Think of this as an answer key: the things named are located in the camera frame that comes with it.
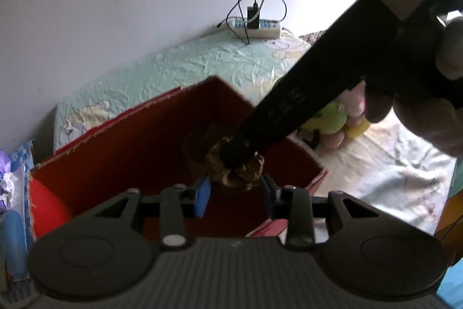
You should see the pink plush toy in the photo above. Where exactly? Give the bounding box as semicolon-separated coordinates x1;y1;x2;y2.
321;82;370;149

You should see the yellow plush toy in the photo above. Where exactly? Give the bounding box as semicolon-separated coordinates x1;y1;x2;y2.
344;118;371;139

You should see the light green bedsheet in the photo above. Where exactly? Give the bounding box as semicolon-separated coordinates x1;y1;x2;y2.
53;32;462;234

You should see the white power strip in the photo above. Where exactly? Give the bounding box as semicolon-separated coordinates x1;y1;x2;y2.
227;17;282;39

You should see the blue patterned bag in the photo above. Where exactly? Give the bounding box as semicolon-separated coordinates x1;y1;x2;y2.
1;141;34;281

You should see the red cardboard box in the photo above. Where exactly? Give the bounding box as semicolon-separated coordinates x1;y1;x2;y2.
28;77;327;240

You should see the green plush toy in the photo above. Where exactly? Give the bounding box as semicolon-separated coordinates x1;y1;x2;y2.
301;100;348;135

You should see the black charger plug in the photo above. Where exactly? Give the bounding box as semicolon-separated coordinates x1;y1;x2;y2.
247;2;260;30

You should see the gloved right hand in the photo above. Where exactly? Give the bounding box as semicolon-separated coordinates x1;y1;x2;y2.
365;17;462;158

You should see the brown leopard scrunchie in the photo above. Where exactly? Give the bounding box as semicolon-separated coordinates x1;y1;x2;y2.
206;137;264;191

